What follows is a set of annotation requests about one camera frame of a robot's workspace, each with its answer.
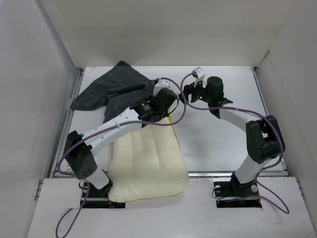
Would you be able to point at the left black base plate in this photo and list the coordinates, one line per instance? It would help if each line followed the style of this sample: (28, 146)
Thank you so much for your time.
(93, 199)

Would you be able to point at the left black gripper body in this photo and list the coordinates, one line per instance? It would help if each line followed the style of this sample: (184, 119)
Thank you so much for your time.
(163, 115)

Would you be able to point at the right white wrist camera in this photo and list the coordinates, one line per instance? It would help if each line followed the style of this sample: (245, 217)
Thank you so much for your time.
(198, 74)

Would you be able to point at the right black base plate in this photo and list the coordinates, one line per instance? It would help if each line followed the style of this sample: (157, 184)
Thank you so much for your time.
(228, 195)

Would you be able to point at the dark grey checked pillowcase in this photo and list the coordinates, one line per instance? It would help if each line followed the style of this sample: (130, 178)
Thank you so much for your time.
(115, 90)

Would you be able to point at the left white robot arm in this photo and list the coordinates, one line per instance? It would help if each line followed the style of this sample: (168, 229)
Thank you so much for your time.
(81, 149)

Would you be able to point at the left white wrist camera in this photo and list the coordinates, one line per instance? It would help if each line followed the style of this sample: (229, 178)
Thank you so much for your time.
(160, 84)

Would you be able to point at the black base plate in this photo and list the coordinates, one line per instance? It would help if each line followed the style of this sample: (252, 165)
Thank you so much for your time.
(93, 199)
(228, 195)

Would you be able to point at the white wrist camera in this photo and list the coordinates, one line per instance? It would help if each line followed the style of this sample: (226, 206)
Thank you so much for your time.
(198, 74)
(160, 84)

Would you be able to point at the cream yellow pillow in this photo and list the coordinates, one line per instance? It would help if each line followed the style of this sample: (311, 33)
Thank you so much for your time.
(147, 163)

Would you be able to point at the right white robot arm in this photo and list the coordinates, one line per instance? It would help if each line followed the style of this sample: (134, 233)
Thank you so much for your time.
(263, 136)

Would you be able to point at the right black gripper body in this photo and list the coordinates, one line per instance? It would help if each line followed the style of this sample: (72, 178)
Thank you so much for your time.
(197, 92)

